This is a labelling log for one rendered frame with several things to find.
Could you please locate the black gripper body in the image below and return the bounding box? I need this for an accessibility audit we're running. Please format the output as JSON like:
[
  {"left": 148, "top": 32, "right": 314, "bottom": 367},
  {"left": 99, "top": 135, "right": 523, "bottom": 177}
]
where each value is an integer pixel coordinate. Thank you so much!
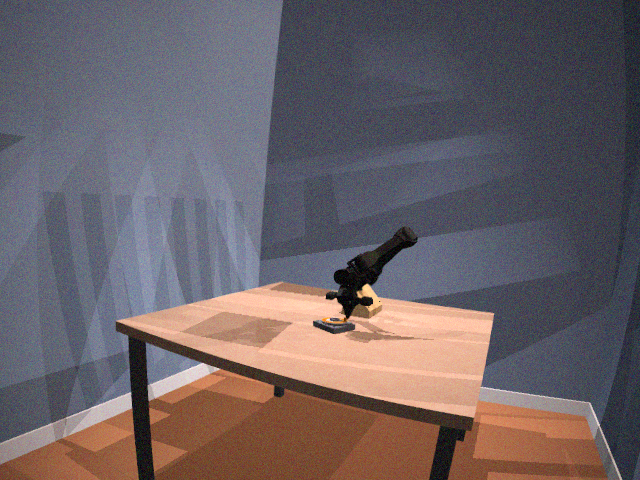
[{"left": 326, "top": 283, "right": 373, "bottom": 306}]

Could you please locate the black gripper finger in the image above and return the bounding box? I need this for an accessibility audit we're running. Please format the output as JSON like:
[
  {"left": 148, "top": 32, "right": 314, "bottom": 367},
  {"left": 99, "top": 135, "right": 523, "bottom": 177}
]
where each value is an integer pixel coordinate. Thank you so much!
[
  {"left": 348, "top": 302, "right": 360, "bottom": 320},
  {"left": 339, "top": 301, "right": 350, "bottom": 319}
]

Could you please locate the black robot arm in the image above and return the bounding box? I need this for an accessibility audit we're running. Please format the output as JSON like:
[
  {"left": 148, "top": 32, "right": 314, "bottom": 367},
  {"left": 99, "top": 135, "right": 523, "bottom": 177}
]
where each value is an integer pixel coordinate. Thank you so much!
[{"left": 334, "top": 226, "right": 418, "bottom": 303}]

